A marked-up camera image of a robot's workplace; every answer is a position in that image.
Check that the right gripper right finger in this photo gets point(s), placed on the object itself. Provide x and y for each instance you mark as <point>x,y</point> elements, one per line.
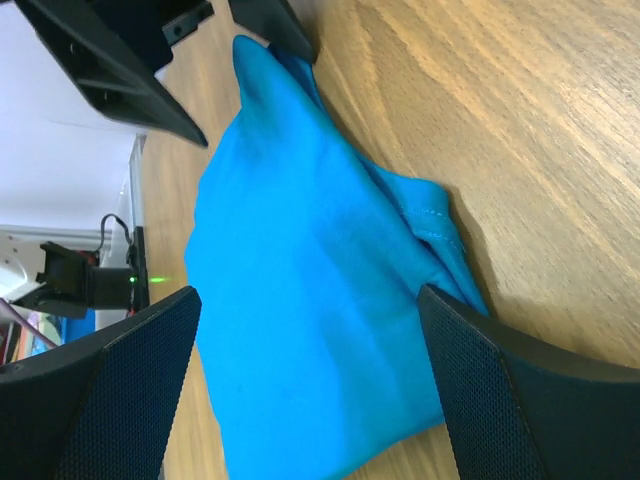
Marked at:
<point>517,407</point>

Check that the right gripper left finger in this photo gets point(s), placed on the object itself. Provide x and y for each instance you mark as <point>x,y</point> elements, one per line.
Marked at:
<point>102,406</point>

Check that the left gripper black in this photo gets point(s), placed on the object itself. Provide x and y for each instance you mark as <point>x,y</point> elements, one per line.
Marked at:
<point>112,50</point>

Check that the blue t shirt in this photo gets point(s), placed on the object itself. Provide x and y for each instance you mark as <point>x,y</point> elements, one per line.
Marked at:
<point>308,259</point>

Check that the aluminium frame rail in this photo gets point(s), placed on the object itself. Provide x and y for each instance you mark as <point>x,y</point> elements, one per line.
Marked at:
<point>70,213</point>

